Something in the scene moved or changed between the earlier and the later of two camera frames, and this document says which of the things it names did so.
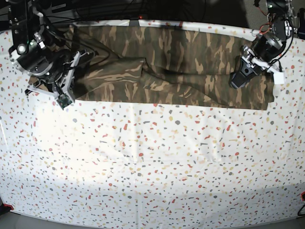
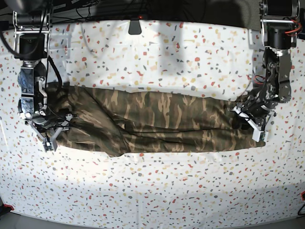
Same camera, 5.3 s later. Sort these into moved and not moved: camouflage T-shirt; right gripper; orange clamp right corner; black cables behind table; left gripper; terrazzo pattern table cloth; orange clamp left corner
Moved: right gripper; camouflage T-shirt; left gripper
Not moved: black cables behind table; orange clamp left corner; terrazzo pattern table cloth; orange clamp right corner
